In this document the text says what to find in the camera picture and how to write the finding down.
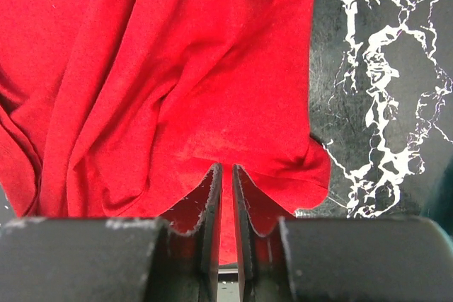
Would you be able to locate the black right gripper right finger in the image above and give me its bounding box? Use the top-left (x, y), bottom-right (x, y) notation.
top-left (233, 165), bottom-right (452, 301)

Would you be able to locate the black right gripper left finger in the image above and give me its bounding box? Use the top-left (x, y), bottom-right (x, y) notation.
top-left (1, 163), bottom-right (222, 301)

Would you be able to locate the red t-shirt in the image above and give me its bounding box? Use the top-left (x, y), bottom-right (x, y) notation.
top-left (1, 0), bottom-right (331, 264)

